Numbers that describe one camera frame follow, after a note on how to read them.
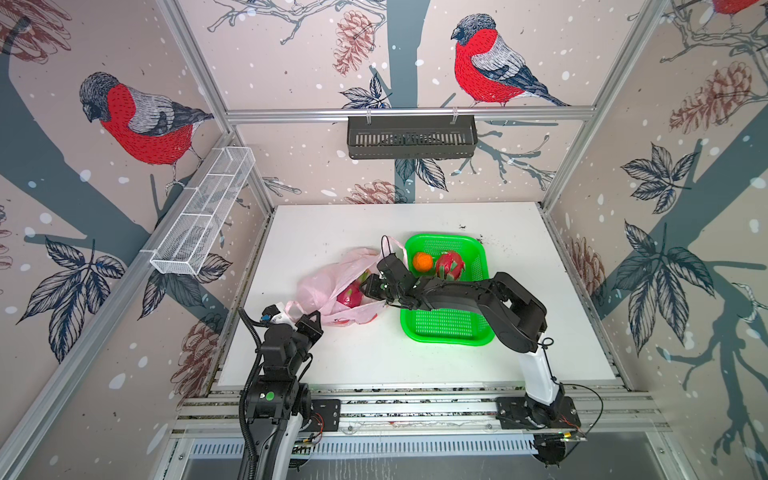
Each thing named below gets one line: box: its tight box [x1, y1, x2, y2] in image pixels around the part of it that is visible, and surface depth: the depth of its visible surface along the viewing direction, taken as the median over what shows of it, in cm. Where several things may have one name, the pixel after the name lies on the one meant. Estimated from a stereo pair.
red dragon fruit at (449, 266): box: [435, 250, 466, 281], surface depth 95 cm
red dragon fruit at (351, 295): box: [336, 269, 371, 308], surface depth 89 cm
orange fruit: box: [414, 252, 433, 273], surface depth 100 cm
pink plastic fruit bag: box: [285, 235, 408, 326], surface depth 86 cm
